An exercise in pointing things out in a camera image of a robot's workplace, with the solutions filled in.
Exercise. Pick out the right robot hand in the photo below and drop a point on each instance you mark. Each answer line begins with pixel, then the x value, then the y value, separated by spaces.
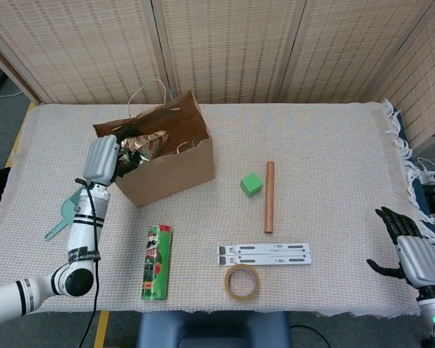
pixel 420 259

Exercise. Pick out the green Pringles can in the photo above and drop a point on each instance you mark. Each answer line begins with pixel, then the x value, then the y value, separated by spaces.
pixel 156 261

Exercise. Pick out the gold foil snack pack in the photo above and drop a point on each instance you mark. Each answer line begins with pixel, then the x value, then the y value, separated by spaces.
pixel 148 143

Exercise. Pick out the green plastic brush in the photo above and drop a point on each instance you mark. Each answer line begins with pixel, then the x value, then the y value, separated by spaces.
pixel 67 212

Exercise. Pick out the beige woven tablecloth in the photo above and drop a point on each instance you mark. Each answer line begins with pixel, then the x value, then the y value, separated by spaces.
pixel 311 145

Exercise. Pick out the yellowish packing tape roll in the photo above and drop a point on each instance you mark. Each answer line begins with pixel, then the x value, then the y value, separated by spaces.
pixel 241 297

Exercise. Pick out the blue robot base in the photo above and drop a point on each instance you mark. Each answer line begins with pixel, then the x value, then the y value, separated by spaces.
pixel 210 326

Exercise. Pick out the woven bamboo folding screen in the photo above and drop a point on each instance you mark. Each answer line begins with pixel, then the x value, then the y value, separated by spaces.
pixel 232 54

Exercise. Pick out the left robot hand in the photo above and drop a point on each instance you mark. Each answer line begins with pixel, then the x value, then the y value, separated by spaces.
pixel 99 161

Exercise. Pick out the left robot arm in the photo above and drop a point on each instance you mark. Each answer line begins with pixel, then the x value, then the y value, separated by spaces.
pixel 83 232

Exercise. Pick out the brown wooden rod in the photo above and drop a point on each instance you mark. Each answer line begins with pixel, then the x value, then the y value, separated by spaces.
pixel 269 199

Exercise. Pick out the brown paper bag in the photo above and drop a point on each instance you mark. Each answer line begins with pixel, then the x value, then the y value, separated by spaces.
pixel 174 177

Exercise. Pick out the white folding laptop stand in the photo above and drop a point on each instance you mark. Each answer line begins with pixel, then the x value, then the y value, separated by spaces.
pixel 264 253

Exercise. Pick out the green cube block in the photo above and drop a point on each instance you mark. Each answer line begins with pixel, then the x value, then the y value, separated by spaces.
pixel 252 185

